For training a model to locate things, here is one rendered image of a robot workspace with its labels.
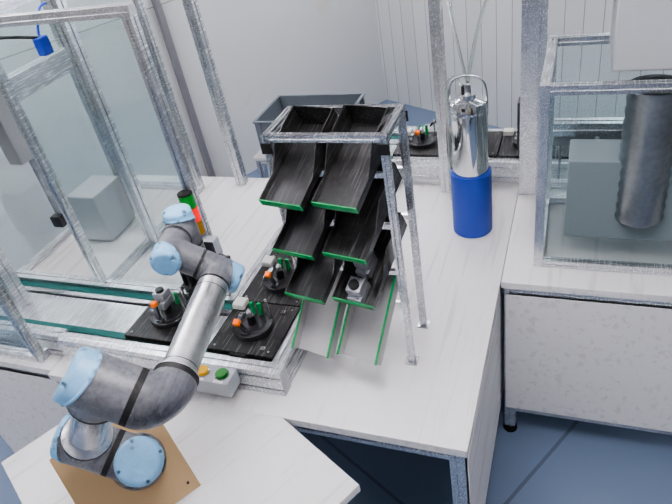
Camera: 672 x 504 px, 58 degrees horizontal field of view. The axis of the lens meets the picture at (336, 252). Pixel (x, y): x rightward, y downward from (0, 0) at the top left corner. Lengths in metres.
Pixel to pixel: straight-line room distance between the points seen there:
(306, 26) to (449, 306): 3.57
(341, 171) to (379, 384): 0.71
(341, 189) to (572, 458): 1.71
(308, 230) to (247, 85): 3.41
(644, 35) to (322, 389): 1.40
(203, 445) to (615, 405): 1.59
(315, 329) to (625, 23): 1.26
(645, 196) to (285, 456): 1.37
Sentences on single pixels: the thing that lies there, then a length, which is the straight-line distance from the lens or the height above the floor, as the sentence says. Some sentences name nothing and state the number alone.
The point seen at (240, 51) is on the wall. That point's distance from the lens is 4.96.
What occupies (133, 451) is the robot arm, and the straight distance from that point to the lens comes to 1.62.
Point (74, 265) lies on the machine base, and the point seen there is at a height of 0.86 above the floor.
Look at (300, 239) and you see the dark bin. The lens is 1.69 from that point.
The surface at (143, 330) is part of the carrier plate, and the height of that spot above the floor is 0.97.
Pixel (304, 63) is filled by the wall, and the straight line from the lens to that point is 5.35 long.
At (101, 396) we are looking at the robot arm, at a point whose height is 1.52.
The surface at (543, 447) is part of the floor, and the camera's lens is 2.86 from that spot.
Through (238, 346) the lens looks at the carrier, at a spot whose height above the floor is 0.97.
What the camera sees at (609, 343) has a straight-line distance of 2.43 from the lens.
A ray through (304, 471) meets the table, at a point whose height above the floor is 0.86.
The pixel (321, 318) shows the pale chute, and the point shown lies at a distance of 1.88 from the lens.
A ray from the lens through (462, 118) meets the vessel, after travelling 2.23.
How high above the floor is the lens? 2.31
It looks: 35 degrees down
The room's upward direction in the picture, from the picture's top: 11 degrees counter-clockwise
